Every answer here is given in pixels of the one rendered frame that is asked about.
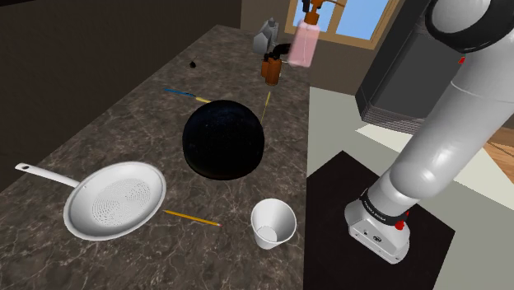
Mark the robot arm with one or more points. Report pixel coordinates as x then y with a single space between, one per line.
441 140

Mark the black bowl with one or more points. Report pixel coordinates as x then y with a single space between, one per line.
223 140

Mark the thin yellow pencil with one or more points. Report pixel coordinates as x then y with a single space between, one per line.
266 105

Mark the brown pump bottle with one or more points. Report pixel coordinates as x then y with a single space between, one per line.
273 72

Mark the white cup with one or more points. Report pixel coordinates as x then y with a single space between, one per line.
277 219

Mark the blue and yellow pen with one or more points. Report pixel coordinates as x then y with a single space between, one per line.
180 93

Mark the small black object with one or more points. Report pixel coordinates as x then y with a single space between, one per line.
192 64

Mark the grey house-shaped figure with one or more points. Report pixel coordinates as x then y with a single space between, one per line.
265 38

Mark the pink spray bottle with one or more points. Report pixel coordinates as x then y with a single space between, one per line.
303 44

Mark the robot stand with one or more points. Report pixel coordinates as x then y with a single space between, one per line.
333 241

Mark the white strainer pan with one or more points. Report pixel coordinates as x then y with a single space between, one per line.
116 196

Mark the wooden-framed window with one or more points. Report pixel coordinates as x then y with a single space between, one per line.
353 20

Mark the dark grey cabinet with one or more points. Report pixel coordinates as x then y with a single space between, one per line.
405 76

